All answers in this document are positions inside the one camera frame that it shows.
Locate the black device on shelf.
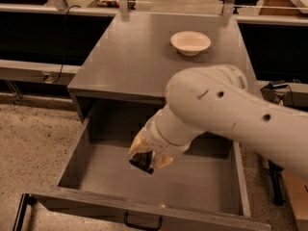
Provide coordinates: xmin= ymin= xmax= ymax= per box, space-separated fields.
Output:
xmin=260 ymin=81 xmax=306 ymax=108

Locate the grey metal rail shelf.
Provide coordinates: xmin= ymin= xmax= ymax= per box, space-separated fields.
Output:
xmin=0 ymin=60 xmax=79 ymax=86

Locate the dark rxbar chocolate bar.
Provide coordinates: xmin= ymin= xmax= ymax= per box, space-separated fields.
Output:
xmin=129 ymin=152 xmax=154 ymax=174

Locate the black drawer handle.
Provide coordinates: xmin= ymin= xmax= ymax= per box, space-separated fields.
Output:
xmin=123 ymin=212 xmax=163 ymax=231

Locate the grey cabinet counter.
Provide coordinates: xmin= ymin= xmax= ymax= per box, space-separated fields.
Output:
xmin=68 ymin=12 xmax=260 ymax=118

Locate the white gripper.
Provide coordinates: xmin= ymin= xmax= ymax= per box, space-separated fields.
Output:
xmin=129 ymin=115 xmax=193 ymax=168

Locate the black hanging cable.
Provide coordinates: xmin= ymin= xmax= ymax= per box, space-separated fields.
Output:
xmin=43 ymin=4 xmax=83 ymax=85

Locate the cardboard box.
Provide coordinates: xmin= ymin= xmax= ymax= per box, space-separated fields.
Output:
xmin=282 ymin=170 xmax=308 ymax=231

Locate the grey open top drawer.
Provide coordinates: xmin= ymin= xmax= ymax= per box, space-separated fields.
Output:
xmin=33 ymin=100 xmax=271 ymax=231

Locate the white bowl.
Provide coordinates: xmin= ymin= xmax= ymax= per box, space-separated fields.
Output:
xmin=170 ymin=31 xmax=211 ymax=57

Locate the black metal stand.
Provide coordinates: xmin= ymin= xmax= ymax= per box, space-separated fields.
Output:
xmin=268 ymin=161 xmax=285 ymax=206

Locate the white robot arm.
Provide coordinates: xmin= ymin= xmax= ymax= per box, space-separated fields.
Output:
xmin=129 ymin=64 xmax=308 ymax=180

